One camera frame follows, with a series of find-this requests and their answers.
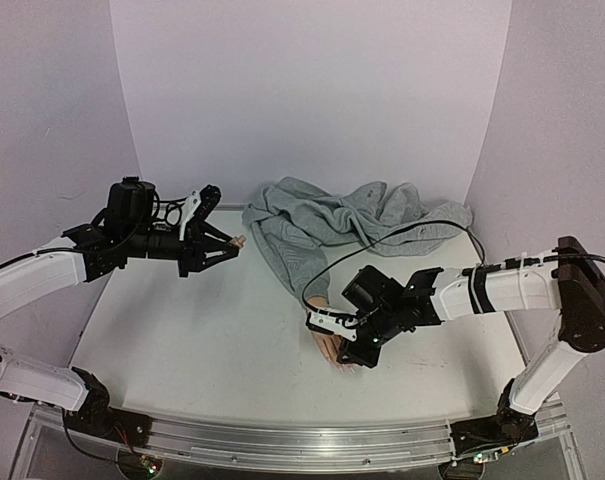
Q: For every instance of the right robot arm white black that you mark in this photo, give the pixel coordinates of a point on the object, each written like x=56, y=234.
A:
x=566, y=279

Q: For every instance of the grey sweatshirt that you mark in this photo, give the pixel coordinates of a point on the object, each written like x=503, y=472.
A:
x=292, y=223

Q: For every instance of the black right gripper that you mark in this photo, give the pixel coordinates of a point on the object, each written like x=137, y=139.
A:
x=361, y=345

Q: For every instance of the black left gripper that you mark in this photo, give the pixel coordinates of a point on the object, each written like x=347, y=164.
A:
x=195, y=250

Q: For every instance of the aluminium front rail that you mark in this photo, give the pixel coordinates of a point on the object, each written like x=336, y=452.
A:
x=314, y=449

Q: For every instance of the mannequin hand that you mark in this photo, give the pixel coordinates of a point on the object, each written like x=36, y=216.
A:
x=327, y=344

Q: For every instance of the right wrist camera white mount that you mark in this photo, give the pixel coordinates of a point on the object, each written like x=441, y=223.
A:
x=333, y=322

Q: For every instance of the nail polish bottle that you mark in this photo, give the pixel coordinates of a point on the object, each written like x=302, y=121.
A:
x=239, y=242

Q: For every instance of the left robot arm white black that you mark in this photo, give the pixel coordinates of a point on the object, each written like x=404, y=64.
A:
x=135, y=223

